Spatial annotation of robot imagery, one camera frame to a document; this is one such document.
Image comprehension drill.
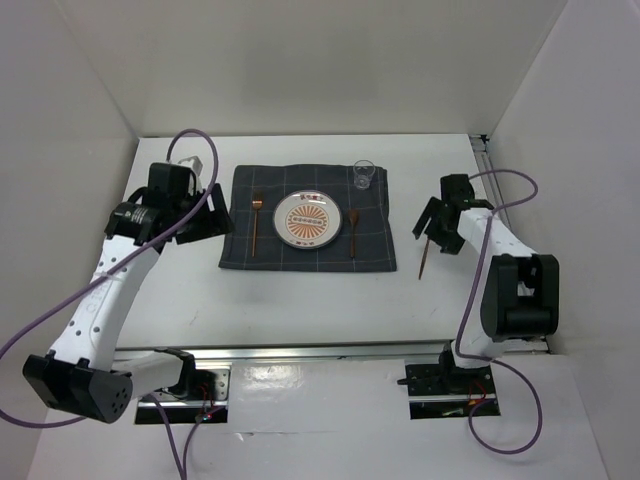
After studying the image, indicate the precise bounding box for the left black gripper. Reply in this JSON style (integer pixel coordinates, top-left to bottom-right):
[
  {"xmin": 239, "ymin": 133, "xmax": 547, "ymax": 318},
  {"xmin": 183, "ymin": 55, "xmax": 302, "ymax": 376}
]
[{"xmin": 172, "ymin": 182, "xmax": 235, "ymax": 245}]

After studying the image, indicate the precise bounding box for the copper knife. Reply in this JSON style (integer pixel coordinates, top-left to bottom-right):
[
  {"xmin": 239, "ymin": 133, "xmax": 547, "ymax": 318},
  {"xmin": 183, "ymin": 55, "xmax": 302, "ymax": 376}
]
[{"xmin": 418, "ymin": 237, "xmax": 430, "ymax": 280}]

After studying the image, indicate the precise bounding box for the copper fork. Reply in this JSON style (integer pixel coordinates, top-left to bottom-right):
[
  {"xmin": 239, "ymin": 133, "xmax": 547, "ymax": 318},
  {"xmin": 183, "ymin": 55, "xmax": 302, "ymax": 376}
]
[{"xmin": 251, "ymin": 191, "xmax": 264, "ymax": 257}]

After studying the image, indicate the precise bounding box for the clear plastic cup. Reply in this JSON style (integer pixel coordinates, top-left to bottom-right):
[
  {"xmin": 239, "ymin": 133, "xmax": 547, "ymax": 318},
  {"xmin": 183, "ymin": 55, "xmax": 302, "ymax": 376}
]
[{"xmin": 353, "ymin": 159, "xmax": 376, "ymax": 190}]

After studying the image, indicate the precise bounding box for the dark checked cloth placemat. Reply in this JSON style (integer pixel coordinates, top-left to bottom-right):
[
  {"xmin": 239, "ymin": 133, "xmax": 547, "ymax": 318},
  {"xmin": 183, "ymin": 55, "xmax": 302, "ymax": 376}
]
[{"xmin": 219, "ymin": 164, "xmax": 397, "ymax": 273}]

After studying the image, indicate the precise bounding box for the white plate orange sunburst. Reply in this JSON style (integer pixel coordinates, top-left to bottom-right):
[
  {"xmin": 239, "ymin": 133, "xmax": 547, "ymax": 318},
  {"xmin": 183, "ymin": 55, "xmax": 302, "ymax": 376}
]
[{"xmin": 273, "ymin": 190, "xmax": 343, "ymax": 250}]

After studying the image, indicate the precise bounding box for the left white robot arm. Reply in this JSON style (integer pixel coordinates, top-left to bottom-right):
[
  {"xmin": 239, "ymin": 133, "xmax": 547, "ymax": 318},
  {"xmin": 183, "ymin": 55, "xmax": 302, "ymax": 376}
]
[{"xmin": 22, "ymin": 156, "xmax": 233, "ymax": 424}]

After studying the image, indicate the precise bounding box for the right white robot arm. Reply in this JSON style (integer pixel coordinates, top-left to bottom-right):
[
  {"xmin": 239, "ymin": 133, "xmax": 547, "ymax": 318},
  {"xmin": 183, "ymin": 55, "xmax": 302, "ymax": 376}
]
[{"xmin": 412, "ymin": 174, "xmax": 560, "ymax": 392}]

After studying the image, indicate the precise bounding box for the aluminium rail front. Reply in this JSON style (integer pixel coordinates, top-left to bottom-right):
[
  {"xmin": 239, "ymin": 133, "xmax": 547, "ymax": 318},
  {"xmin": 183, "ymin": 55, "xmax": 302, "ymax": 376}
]
[{"xmin": 77, "ymin": 337, "xmax": 549, "ymax": 364}]

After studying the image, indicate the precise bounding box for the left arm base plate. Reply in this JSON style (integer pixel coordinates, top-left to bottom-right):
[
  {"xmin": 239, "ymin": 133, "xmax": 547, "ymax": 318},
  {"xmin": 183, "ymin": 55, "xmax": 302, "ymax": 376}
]
[{"xmin": 134, "ymin": 359, "xmax": 232, "ymax": 425}]

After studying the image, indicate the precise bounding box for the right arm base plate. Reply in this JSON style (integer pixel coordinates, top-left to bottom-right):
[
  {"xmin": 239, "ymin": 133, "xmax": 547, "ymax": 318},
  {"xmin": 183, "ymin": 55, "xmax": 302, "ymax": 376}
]
[{"xmin": 397, "ymin": 351, "xmax": 501, "ymax": 420}]

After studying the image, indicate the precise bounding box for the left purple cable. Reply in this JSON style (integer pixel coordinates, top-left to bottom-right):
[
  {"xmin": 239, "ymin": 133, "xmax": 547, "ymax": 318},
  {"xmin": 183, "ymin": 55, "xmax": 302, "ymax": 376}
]
[{"xmin": 0, "ymin": 128, "xmax": 221, "ymax": 479}]

